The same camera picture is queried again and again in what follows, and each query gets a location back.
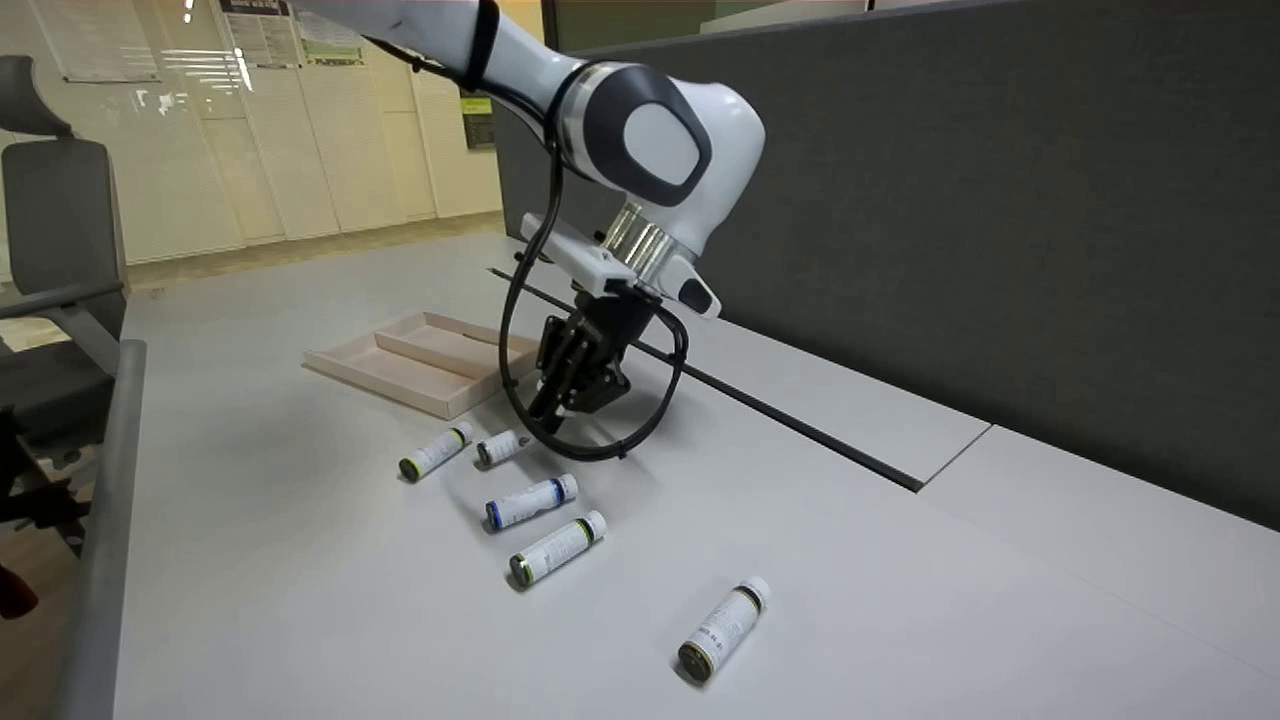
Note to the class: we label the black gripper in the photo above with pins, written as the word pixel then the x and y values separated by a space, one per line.
pixel 582 359

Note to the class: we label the small white bottle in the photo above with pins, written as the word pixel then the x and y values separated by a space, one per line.
pixel 499 450

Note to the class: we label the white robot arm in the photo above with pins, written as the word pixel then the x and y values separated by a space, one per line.
pixel 675 150

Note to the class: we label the wooden tray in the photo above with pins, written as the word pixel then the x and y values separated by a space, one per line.
pixel 421 363

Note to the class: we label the white bottle blue label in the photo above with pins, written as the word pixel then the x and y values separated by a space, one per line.
pixel 532 502

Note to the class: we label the white bottle dark cap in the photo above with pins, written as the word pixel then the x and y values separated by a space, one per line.
pixel 549 552

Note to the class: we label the white bottle yellow label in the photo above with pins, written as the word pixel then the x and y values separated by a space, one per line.
pixel 434 452

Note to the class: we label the white bottle far end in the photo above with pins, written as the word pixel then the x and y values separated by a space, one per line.
pixel 721 629

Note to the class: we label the grey partition panel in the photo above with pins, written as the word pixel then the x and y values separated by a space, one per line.
pixel 1052 214

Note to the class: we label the grey office chair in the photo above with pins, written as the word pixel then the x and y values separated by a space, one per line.
pixel 68 268

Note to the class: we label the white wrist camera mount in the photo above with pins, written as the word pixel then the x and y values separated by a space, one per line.
pixel 630 253

